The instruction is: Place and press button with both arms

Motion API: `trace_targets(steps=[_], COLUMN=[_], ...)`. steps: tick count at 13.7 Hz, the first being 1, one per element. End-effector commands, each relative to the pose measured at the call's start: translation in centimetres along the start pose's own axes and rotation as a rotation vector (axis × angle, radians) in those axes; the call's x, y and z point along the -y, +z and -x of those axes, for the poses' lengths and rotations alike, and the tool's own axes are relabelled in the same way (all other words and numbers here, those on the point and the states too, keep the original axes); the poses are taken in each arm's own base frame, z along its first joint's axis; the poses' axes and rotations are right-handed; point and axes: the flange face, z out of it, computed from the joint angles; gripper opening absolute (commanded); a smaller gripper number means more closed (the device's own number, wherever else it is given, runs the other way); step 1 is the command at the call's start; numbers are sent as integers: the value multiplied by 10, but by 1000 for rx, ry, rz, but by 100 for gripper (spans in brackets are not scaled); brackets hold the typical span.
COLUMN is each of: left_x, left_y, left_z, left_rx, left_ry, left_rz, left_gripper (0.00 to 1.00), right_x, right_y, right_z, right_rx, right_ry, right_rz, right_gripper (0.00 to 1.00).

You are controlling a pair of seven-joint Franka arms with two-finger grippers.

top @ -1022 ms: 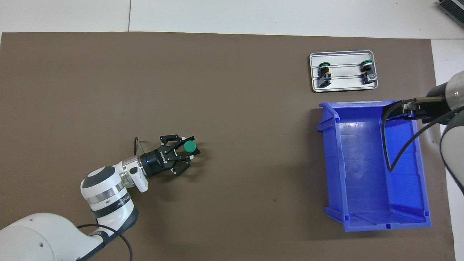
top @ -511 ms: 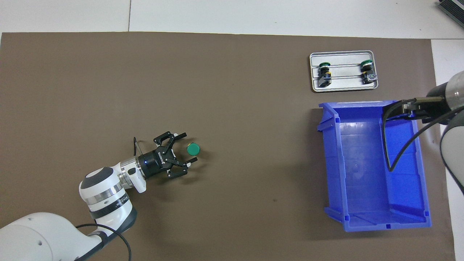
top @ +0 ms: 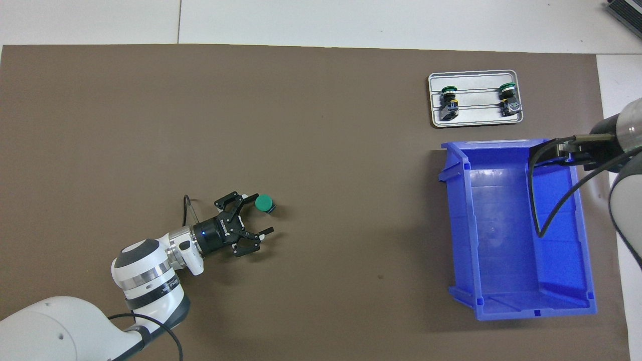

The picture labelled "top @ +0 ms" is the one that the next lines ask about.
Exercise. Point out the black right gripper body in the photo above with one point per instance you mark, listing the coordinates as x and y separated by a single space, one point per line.
607 150

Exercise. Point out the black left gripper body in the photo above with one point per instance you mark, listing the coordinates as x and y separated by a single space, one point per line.
215 234

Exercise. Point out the green push button grey block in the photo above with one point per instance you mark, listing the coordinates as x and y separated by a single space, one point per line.
263 202
510 106

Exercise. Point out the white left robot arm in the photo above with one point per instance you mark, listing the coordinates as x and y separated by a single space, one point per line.
145 281

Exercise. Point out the green push button black block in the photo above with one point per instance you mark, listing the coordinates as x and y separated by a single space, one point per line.
450 108

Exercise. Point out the grey metal tray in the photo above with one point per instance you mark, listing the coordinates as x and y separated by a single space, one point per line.
476 118

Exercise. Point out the brown paper table mat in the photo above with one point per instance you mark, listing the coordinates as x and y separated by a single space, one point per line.
301 125

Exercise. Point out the blue plastic storage bin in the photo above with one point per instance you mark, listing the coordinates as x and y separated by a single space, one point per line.
501 240

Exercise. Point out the dark grey ribbed device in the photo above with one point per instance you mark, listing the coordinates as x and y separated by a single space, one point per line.
627 10

